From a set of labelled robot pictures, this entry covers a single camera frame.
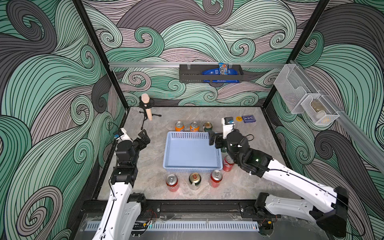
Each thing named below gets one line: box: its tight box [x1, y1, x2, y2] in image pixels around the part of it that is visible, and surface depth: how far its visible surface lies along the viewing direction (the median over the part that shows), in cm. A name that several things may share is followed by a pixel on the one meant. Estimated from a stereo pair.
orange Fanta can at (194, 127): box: [189, 121, 200, 132], surface depth 97 cm
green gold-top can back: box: [204, 122, 213, 132], surface depth 97 cm
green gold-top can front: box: [189, 172, 202, 186], surface depth 75 cm
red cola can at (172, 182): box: [165, 173, 179, 192], surface depth 74 cm
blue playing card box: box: [241, 114, 257, 124], surface depth 113 cm
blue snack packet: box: [202, 63, 240, 83], surface depth 94 cm
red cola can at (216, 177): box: [210, 169, 223, 188], surface depth 76 cm
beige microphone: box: [141, 93, 153, 121], surface depth 89 cm
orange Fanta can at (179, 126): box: [174, 121, 185, 132], surface depth 97 cm
